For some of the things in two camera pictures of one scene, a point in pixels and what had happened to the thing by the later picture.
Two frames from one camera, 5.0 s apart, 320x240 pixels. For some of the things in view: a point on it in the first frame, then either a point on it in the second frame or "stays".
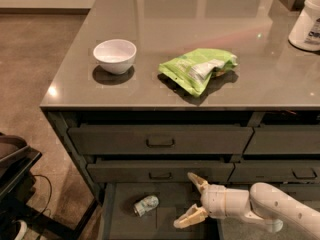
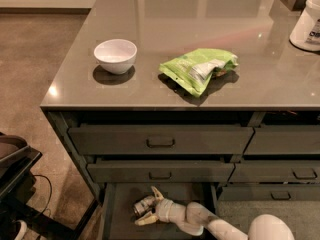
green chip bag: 194,70 stays
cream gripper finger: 196,214 → 148,219
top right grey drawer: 285,139 stays
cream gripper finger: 201,183 → 157,194
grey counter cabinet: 161,84 stays
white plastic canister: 305,34 stays
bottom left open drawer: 119,222 stays
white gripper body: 213,200 → 165,210
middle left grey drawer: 158,172 stays
